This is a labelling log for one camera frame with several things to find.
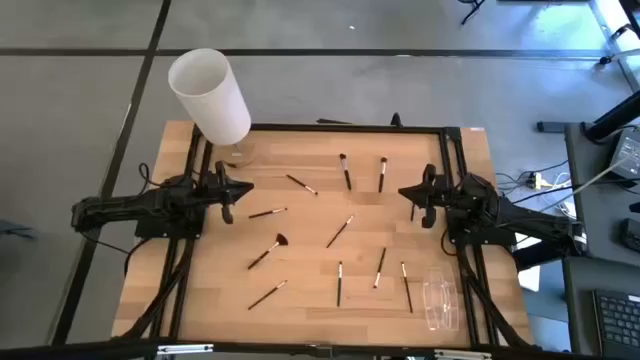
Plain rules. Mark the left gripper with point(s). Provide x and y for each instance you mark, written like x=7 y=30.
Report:
x=220 y=190

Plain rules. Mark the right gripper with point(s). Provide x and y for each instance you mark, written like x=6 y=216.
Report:
x=430 y=195

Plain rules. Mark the thin black makeup brush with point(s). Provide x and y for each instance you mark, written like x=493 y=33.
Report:
x=412 y=214
x=340 y=231
x=406 y=287
x=339 y=285
x=379 y=267
x=267 y=213
x=267 y=295
x=301 y=184

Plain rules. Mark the fluffy head makeup brush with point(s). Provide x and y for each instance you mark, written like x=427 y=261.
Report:
x=345 y=172
x=382 y=175

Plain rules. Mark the fan makeup brush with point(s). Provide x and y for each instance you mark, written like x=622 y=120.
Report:
x=267 y=251

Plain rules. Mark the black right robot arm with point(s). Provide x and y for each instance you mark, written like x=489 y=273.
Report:
x=525 y=220

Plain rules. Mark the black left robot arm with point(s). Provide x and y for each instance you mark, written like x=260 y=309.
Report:
x=125 y=207

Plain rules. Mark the white shade wooden table lamp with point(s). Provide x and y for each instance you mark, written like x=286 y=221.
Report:
x=210 y=100

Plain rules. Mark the clear plastic container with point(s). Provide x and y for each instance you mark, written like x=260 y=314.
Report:
x=440 y=300

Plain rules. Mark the white power strip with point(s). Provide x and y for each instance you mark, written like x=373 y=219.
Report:
x=536 y=180

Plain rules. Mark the white paper sheet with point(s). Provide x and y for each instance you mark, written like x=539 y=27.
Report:
x=530 y=280

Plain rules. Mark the black floor bar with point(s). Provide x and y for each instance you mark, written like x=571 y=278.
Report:
x=550 y=127

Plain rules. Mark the grey desk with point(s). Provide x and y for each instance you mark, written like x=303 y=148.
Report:
x=580 y=310
x=595 y=215

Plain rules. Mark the black chair base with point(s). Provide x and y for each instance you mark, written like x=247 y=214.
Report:
x=472 y=10

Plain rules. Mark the small black device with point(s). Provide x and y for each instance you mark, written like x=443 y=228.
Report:
x=631 y=234

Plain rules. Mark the black crossbeam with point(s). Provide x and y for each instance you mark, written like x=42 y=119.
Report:
x=75 y=350

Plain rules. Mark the black laptop keyboard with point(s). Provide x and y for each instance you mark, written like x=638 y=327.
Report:
x=620 y=320

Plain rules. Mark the black camera mount knob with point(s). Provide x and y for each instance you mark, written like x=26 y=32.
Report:
x=396 y=121

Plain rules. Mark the black aluminium table frame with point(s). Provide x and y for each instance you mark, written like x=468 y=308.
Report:
x=350 y=128

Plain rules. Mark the silver metal bracket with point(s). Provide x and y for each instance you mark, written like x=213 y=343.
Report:
x=185 y=349
x=462 y=355

